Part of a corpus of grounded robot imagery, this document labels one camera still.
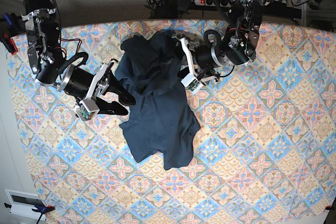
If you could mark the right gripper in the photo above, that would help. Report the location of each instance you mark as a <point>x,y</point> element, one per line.
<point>86,88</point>

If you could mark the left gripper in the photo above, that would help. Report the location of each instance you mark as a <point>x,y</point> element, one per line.
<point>203,58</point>

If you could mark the dark navy t-shirt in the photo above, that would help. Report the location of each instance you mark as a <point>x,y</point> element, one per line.
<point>161,120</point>

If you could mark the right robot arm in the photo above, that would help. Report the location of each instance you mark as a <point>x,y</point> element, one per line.
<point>46,57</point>

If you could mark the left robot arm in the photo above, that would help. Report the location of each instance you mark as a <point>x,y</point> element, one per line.
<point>237,47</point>

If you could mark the white power strip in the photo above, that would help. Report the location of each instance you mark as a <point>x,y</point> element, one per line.
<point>207,3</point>

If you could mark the patterned tile tablecloth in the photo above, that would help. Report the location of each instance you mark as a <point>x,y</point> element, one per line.
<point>265,152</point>

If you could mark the orange black clamp left edge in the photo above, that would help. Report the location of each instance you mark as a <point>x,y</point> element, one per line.
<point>8,43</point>

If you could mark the blue clamp upper left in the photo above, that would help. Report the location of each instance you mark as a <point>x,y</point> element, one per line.
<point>13,21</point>

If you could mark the blue orange clamp bottom left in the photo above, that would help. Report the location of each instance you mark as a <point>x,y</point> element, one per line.
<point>42,210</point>

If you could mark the white floor vent box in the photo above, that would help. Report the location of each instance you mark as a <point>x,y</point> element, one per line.
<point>22,204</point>

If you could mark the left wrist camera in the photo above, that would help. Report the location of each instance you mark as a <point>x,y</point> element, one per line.
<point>192,83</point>

